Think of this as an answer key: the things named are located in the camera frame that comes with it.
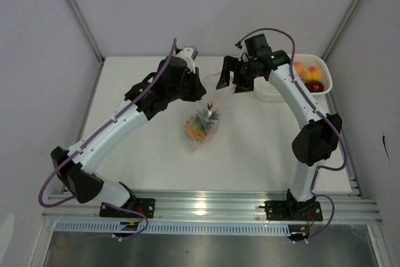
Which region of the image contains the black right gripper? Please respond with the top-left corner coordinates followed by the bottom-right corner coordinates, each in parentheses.
top-left (216, 56), bottom-right (261, 94)

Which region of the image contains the dark red toy apple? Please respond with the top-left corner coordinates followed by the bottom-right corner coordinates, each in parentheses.
top-left (305, 81), bottom-right (324, 93)

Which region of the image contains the pink toy peach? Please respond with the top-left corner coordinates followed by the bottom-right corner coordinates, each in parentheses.
top-left (302, 66), bottom-right (323, 83)
top-left (293, 61), bottom-right (305, 77)

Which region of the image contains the left grey corner post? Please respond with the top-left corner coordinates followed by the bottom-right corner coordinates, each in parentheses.
top-left (64, 0), bottom-right (105, 64)

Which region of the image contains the orange toy pineapple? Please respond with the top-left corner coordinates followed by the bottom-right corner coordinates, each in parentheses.
top-left (184, 109), bottom-right (220, 143)

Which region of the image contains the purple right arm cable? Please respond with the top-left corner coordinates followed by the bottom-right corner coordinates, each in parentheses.
top-left (234, 28), bottom-right (348, 243)

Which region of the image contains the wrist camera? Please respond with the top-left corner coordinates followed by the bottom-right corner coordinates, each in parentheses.
top-left (239, 52), bottom-right (250, 63)
top-left (176, 46), bottom-right (198, 73)

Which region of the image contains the white slotted cable duct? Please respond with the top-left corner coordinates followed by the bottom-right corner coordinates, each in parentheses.
top-left (54, 220), bottom-right (290, 236)

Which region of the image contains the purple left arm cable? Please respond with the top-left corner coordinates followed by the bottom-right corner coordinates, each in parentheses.
top-left (37, 38), bottom-right (178, 208)

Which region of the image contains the clear pink-dotted zip bag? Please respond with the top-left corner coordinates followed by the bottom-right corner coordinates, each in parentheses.
top-left (183, 73), bottom-right (236, 153)

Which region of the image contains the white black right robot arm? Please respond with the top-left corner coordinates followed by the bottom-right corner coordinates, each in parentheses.
top-left (216, 32), bottom-right (343, 221)

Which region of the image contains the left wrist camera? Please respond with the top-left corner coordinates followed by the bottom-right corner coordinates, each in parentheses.
top-left (176, 46), bottom-right (198, 73)

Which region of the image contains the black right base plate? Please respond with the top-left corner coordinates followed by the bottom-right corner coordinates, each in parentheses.
top-left (259, 199), bottom-right (323, 221)

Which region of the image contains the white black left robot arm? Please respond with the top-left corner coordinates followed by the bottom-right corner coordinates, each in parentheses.
top-left (51, 52), bottom-right (206, 217)

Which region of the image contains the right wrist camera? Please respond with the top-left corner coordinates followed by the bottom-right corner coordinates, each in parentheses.
top-left (239, 52), bottom-right (250, 63)

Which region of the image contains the aluminium mounting rail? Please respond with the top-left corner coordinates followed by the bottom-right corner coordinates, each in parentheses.
top-left (41, 190), bottom-right (383, 225)

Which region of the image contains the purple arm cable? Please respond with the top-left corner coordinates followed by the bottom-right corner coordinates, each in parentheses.
top-left (234, 28), bottom-right (348, 243)
top-left (37, 38), bottom-right (178, 208)

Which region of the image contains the grey aluminium corner post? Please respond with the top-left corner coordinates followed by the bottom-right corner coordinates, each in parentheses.
top-left (322, 0), bottom-right (364, 61)

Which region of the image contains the white perforated plastic basket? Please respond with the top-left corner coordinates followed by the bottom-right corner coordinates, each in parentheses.
top-left (254, 54), bottom-right (333, 103)

